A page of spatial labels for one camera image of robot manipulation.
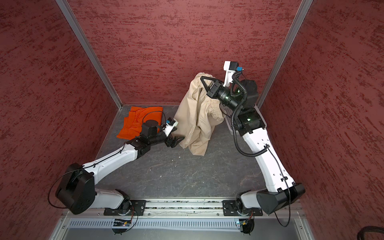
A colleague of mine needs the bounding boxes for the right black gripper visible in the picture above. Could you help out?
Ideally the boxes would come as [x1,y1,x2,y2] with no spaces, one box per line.
[202,76,244,113]

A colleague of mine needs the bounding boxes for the beige shorts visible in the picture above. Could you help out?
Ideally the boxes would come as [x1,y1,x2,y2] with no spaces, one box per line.
[174,73,225,156]

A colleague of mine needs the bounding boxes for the orange shorts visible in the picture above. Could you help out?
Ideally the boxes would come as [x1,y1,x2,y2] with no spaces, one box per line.
[117,107,163,140]

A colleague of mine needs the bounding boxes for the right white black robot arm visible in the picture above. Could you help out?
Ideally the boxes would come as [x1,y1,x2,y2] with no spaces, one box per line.
[200,77,306,215]

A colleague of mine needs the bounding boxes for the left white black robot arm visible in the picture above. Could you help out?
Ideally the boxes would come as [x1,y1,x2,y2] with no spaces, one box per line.
[55,118,184,216]

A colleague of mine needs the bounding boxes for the white plastic laundry basket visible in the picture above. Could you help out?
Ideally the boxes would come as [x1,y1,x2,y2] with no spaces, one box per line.
[223,104,268,136]

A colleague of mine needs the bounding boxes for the left small circuit board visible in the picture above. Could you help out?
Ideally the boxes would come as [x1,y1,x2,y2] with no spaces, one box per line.
[113,219,132,228]

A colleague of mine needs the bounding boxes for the small circuit board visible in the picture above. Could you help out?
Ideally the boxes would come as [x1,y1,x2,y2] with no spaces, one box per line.
[238,220,252,228]
[113,219,132,228]

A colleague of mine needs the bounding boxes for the right small circuit board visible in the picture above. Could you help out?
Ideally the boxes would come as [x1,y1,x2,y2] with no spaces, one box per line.
[238,220,252,228]

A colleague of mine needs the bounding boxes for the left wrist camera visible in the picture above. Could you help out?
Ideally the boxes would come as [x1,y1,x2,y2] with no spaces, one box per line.
[163,118,179,137]

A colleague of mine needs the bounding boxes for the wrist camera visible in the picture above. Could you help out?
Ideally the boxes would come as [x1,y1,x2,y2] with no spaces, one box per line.
[223,61,243,87]
[163,118,179,137]

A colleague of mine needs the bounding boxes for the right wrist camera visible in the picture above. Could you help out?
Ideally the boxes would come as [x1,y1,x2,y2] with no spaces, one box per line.
[223,61,243,87]

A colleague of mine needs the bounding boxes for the aluminium front rail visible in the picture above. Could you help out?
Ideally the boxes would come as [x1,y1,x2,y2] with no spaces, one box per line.
[61,198,306,219]

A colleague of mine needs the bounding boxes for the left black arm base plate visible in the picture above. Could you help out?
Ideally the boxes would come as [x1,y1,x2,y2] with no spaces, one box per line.
[104,200,147,217]

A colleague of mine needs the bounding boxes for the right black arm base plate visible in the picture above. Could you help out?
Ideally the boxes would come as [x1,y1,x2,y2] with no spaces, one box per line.
[222,200,263,217]

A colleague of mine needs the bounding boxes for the left aluminium corner post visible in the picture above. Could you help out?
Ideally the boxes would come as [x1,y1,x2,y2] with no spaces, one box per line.
[56,0,124,110]

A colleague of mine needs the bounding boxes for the aluminium corner post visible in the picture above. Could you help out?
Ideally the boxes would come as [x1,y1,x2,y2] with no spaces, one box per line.
[256,0,313,109]
[56,0,124,110]

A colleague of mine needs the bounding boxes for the right aluminium corner post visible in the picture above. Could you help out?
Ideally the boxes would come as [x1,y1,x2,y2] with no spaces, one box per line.
[256,0,313,109]

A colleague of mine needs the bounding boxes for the white slotted cable duct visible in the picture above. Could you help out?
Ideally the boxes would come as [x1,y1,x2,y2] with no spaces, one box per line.
[68,219,240,231]

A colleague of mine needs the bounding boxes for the black cable bottom right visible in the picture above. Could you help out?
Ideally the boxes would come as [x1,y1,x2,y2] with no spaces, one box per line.
[356,225,384,240]

